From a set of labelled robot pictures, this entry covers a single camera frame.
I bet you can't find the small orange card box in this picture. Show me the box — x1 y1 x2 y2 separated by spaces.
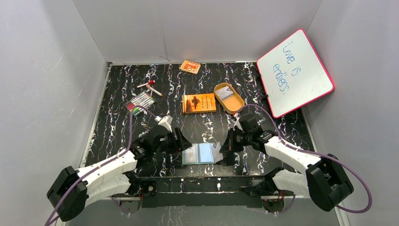
179 60 201 74

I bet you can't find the white VIP credit card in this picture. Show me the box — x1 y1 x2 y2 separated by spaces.
183 144 198 164

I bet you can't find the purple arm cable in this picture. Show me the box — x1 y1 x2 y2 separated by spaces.
45 105 163 226
232 104 373 214

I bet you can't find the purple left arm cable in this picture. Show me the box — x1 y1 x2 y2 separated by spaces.
45 105 163 226

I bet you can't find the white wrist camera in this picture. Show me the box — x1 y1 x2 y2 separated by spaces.
233 113 243 131
155 115 173 132

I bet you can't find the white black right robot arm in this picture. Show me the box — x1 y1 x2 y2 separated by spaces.
219 116 354 211

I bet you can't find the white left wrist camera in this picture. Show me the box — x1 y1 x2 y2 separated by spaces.
155 115 173 132

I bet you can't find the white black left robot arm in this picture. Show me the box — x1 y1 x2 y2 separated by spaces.
45 125 192 226

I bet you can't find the mint green card holder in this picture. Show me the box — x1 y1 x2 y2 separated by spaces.
182 142 223 165

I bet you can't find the white card in tray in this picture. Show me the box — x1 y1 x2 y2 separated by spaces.
215 86 234 100

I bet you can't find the white marker orange cap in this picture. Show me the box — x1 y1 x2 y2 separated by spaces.
146 85 163 97

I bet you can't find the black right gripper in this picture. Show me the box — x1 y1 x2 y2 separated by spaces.
220 128 252 153

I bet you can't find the clear case of markers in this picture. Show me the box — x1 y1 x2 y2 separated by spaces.
124 91 155 116

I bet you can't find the orange Huckleberry Finn book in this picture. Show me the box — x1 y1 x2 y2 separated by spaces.
182 93 216 114

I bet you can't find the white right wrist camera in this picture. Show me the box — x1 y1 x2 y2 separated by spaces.
233 113 243 131

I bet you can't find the white marker red cap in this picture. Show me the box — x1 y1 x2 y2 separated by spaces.
136 80 155 89

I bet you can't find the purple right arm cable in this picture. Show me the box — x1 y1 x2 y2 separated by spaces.
232 104 373 214

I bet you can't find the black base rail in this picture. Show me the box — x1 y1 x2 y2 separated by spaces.
109 176 297 216

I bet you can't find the tan oval tray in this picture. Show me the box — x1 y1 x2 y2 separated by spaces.
214 82 246 114

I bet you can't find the pink framed whiteboard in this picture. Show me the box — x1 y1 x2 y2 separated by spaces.
256 29 335 118

